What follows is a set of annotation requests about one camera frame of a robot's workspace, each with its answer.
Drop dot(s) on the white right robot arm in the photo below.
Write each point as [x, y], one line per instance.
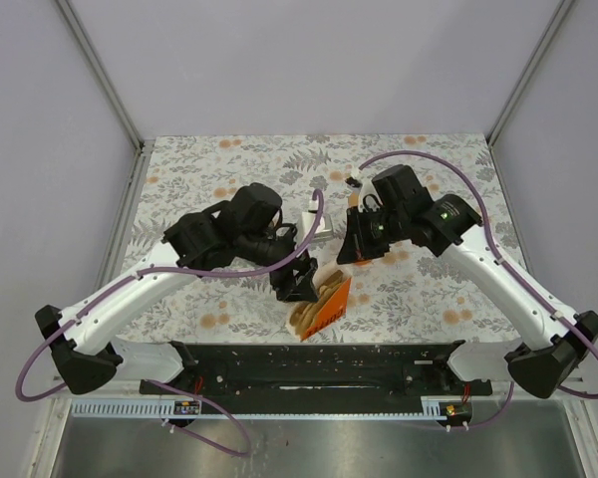
[554, 337]

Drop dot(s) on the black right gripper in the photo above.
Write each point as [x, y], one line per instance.
[356, 244]

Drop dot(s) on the orange coffee filter pack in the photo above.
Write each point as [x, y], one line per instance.
[307, 319]

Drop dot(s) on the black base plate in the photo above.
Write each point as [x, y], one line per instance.
[348, 371]

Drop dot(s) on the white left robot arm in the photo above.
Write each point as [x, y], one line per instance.
[234, 238]

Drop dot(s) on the white slotted cable duct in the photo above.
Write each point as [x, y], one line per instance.
[289, 404]

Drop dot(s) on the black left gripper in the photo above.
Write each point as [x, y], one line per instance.
[299, 287]

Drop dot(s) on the floral patterned tablecloth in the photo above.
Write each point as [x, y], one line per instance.
[408, 296]

